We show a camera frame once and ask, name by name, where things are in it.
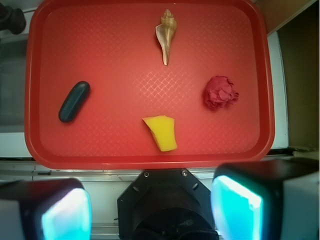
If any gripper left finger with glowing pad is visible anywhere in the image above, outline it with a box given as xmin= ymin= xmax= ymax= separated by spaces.
xmin=0 ymin=178 xmax=92 ymax=240

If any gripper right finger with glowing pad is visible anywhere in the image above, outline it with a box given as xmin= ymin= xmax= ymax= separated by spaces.
xmin=210 ymin=158 xmax=320 ymax=240

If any dark green plastic pickle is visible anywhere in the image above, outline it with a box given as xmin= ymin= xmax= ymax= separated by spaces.
xmin=58 ymin=81 xmax=91 ymax=123

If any crumpled red paper ball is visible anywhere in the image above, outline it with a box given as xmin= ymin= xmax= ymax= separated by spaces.
xmin=204 ymin=75 xmax=239 ymax=110

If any yellow sponge piece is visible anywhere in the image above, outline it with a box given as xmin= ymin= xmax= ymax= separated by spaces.
xmin=142 ymin=115 xmax=178 ymax=152

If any red plastic tray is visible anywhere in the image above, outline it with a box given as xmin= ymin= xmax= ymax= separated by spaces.
xmin=24 ymin=0 xmax=275 ymax=170

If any black knob object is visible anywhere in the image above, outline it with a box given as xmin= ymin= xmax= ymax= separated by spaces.
xmin=0 ymin=3 xmax=27 ymax=35

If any tan spiral seashell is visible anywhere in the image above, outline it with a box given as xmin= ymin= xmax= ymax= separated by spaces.
xmin=155 ymin=9 xmax=178 ymax=66

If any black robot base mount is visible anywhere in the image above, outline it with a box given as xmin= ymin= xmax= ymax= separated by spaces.
xmin=117 ymin=169 xmax=220 ymax=240

